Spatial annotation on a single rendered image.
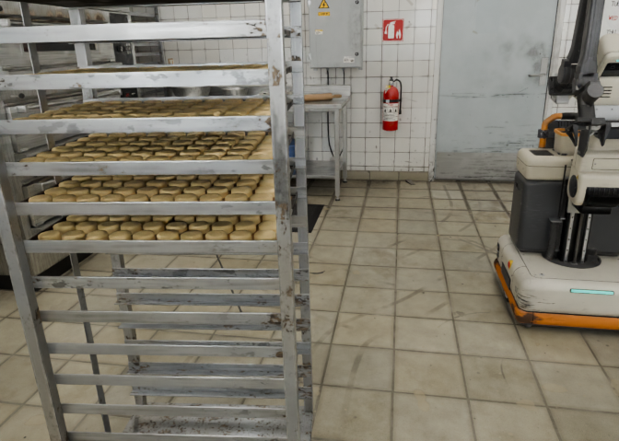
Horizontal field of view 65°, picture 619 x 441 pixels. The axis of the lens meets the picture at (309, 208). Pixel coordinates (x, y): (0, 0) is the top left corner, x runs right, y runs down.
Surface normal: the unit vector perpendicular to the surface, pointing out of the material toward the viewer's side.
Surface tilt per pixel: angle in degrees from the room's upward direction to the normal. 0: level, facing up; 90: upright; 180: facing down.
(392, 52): 90
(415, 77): 90
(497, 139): 90
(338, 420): 0
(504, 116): 90
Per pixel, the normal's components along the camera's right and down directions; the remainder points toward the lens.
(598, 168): -0.17, 0.45
